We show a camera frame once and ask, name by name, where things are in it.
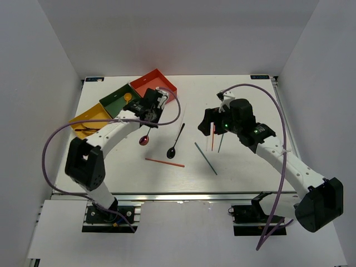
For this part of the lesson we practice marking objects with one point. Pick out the purple fork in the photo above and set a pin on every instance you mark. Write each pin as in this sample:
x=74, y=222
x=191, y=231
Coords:
x=86, y=127

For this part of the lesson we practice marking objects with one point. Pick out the left blue table label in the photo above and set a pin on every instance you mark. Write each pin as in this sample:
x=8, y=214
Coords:
x=94, y=79

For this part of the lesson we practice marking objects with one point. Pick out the green chopstick upright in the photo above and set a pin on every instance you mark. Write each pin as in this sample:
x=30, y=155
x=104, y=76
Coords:
x=221, y=140

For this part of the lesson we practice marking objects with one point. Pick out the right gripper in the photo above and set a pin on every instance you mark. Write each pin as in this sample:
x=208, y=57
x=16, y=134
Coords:
x=212, y=115

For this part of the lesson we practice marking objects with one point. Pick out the red square container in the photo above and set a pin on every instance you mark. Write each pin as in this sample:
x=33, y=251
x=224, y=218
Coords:
x=152, y=80

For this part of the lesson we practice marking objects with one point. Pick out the iridescent blue purple spoon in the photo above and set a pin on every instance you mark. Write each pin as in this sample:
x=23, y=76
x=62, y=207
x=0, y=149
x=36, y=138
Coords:
x=144, y=140

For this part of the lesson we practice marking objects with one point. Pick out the black spoon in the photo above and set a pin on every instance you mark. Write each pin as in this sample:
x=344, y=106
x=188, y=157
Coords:
x=172, y=151

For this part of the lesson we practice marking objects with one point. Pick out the right blue table label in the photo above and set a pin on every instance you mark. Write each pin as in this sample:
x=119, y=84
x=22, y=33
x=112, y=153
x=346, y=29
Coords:
x=259, y=77

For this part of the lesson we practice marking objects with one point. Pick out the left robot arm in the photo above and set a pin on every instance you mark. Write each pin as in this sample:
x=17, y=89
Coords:
x=85, y=161

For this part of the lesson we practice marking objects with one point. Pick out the yellow square container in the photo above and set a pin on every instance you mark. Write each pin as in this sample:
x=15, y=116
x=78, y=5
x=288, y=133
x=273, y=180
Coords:
x=96, y=112

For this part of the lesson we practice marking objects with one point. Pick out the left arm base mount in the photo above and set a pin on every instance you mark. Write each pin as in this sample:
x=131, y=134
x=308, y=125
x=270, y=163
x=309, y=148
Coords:
x=98, y=221

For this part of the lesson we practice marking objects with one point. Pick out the blue table label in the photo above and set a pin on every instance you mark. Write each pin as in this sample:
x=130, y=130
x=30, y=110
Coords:
x=259, y=77
x=94, y=79

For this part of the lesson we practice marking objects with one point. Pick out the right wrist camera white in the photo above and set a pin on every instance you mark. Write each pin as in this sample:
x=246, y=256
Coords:
x=225, y=98

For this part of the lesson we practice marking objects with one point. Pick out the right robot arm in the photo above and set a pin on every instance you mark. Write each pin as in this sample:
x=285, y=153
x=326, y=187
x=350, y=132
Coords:
x=319, y=200

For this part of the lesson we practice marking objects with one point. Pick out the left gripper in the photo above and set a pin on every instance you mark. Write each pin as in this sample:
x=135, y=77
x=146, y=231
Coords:
x=158, y=110

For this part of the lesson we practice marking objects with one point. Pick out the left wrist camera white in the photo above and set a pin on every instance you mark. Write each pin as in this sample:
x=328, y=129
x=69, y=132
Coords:
x=163, y=96

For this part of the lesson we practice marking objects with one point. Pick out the green square container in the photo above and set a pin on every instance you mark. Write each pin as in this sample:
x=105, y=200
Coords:
x=114, y=102

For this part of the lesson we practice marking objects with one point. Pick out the teal chopstick diagonal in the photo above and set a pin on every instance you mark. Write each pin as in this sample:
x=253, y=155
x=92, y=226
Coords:
x=205, y=158

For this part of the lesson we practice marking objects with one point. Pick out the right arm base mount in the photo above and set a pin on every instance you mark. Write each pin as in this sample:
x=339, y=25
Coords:
x=247, y=221

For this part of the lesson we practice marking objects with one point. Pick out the orange chopstick upright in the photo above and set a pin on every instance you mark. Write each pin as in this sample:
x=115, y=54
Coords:
x=213, y=137

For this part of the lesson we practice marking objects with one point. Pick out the aluminium table frame rail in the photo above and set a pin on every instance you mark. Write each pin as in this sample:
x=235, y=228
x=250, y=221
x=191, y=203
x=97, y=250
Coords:
x=292, y=144

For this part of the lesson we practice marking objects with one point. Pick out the orange gold spoon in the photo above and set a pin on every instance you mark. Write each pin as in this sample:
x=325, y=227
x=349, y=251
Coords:
x=127, y=97

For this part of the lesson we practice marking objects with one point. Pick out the orange chopstick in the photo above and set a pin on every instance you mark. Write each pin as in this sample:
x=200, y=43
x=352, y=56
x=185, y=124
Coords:
x=213, y=137
x=165, y=162

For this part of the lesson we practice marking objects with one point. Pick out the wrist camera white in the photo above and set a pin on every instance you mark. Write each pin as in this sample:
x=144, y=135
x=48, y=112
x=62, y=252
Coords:
x=163, y=96
x=225, y=98

